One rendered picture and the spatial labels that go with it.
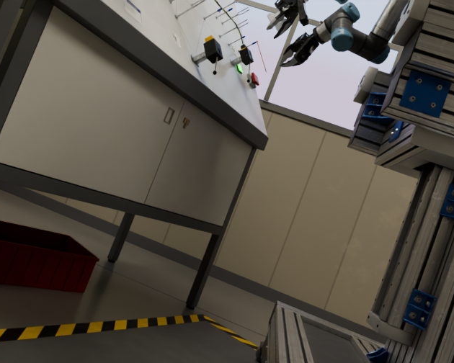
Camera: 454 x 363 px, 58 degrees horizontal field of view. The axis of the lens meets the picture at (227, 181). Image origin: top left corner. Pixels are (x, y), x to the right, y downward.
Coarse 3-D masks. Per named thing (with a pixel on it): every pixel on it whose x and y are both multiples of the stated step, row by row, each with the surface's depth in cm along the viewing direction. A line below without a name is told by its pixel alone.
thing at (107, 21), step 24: (72, 0) 96; (96, 0) 101; (96, 24) 102; (120, 24) 108; (120, 48) 113; (144, 48) 117; (168, 72) 127; (192, 96) 139; (216, 96) 150; (216, 120) 162; (240, 120) 167; (264, 144) 189
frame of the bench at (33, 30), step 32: (32, 0) 94; (32, 32) 94; (0, 64) 94; (0, 96) 92; (0, 128) 94; (64, 192) 113; (96, 192) 122; (128, 224) 218; (192, 224) 167; (224, 224) 188; (192, 288) 187
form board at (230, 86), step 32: (160, 0) 135; (192, 0) 163; (224, 0) 204; (160, 32) 127; (192, 32) 151; (224, 32) 186; (192, 64) 141; (224, 64) 171; (224, 96) 158; (256, 96) 197
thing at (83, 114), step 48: (48, 48) 98; (96, 48) 109; (48, 96) 102; (96, 96) 113; (144, 96) 127; (0, 144) 96; (48, 144) 106; (96, 144) 118; (144, 144) 133; (144, 192) 139
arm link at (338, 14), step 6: (342, 6) 147; (348, 6) 145; (354, 6) 147; (336, 12) 149; (342, 12) 147; (348, 12) 145; (354, 12) 145; (330, 18) 150; (336, 18) 147; (354, 18) 146; (330, 24) 151; (330, 30) 152
